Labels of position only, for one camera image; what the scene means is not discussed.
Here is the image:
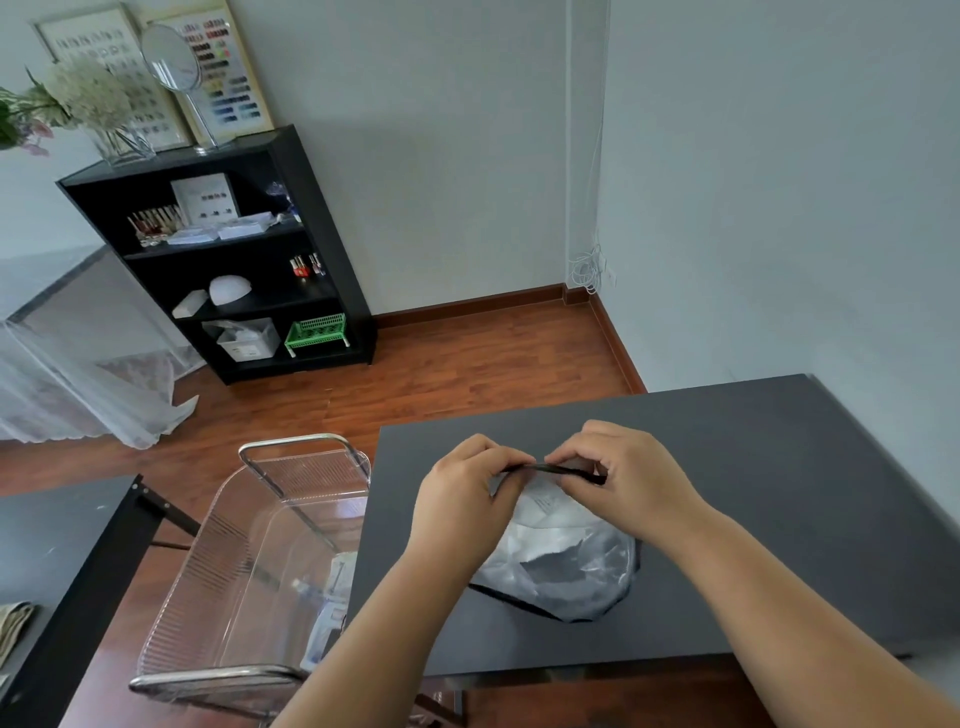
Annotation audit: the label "person's left hand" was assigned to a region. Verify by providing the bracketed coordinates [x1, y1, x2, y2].
[405, 433, 538, 573]

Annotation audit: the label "person's right hand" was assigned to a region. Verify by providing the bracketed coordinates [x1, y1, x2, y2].
[543, 418, 715, 555]

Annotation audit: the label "clear zip pouch black trim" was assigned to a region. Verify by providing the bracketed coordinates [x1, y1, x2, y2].
[468, 461, 643, 624]

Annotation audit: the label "person's left forearm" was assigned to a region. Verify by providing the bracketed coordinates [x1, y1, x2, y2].
[268, 551, 492, 728]

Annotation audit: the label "person's right forearm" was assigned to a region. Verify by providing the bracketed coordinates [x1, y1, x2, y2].
[651, 507, 960, 728]

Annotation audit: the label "white packet in pouch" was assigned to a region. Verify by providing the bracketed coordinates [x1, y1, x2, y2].
[491, 480, 624, 594]

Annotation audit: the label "white packets in basket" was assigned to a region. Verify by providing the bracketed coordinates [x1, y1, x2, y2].
[300, 551, 358, 674]

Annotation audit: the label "green plastic basket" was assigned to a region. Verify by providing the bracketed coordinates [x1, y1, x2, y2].
[283, 312, 352, 360]

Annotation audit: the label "clear plastic storage box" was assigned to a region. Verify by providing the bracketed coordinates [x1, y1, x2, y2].
[201, 318, 282, 364]

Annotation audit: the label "black bookshelf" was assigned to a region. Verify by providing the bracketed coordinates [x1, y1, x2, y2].
[56, 123, 378, 387]

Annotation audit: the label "white dome nail lamp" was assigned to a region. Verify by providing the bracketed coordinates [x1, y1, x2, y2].
[208, 274, 254, 307]

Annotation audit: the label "clear glass stand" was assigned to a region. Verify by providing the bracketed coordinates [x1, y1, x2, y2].
[265, 181, 303, 225]

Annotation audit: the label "white display card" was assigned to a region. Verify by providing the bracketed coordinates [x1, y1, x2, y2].
[170, 172, 241, 227]

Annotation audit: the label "row of nail polish bottles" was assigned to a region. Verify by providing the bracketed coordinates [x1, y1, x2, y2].
[126, 204, 189, 249]

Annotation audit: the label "white lace curtain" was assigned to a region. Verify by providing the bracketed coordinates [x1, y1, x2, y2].
[0, 246, 205, 452]

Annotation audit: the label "black side table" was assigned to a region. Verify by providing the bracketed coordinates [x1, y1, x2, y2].
[0, 474, 204, 728]

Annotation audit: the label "framed colour swatch chart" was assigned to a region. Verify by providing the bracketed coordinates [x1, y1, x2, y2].
[139, 0, 276, 148]

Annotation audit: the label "beige folded cloth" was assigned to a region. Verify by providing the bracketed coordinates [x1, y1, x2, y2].
[0, 601, 38, 670]

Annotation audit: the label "clear glass vase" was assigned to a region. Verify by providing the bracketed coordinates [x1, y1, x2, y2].
[88, 123, 158, 168]

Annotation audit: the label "round chrome table mirror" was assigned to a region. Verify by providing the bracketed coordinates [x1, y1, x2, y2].
[140, 24, 238, 156]

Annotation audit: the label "framed nail sample chart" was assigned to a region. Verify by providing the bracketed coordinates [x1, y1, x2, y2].
[31, 3, 193, 153]

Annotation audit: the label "white flower bouquet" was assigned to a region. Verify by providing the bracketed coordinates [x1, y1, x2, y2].
[0, 57, 138, 159]

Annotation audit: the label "white coiled cable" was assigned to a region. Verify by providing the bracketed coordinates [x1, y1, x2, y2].
[567, 241, 613, 296]

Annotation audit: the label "clear plastic basket chrome handles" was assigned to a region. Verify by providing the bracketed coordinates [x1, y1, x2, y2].
[129, 432, 374, 715]

